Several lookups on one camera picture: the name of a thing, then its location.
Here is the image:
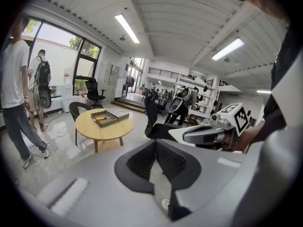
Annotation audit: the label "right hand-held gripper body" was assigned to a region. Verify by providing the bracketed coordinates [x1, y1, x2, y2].
[212, 103, 250, 151]

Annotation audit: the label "wooden step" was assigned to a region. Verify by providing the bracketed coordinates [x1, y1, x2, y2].
[110, 97, 147, 114]

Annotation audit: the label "grey backpack shell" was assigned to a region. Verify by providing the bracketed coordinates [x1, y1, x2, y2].
[37, 84, 52, 109]
[169, 96, 184, 112]

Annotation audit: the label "grey box lid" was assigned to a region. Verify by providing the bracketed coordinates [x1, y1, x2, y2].
[105, 107, 130, 122]

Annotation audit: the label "white water dispenser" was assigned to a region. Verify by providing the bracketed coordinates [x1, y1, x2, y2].
[61, 67, 74, 114]

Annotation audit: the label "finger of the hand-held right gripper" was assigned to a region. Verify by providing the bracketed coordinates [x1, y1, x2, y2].
[182, 126, 225, 144]

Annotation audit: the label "person's right forearm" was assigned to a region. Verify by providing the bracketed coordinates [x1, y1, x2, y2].
[233, 121, 267, 153]

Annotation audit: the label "dark wicker chair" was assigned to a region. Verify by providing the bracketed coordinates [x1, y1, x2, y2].
[68, 101, 92, 146]

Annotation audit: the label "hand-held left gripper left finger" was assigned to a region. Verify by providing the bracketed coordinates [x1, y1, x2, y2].
[35, 140, 171, 227]

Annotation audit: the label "black mesh office chair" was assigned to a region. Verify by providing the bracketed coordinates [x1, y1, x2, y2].
[143, 89, 184, 141]

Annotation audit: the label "black swivel office chair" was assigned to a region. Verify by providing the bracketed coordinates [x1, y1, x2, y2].
[85, 77, 107, 109]

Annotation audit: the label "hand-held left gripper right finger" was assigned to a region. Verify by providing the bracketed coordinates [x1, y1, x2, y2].
[156, 140, 247, 227]

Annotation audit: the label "round wooden table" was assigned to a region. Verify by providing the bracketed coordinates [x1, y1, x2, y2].
[75, 107, 135, 154]

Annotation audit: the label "person's black t-shirt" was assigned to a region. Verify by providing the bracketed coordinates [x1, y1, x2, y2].
[262, 25, 303, 139]

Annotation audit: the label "black-framed window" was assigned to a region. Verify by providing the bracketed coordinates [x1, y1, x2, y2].
[22, 17, 102, 96]

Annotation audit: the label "grey tray box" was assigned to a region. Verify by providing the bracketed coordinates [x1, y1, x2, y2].
[90, 110, 118, 128]

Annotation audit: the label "long ceiling light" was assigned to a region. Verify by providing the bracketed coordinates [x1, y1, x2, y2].
[114, 13, 141, 44]
[211, 37, 245, 62]

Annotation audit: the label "grey lockers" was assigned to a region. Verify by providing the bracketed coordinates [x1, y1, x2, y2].
[97, 61, 121, 105]

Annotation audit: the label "black backpack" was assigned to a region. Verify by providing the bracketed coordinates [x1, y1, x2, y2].
[34, 60, 52, 87]

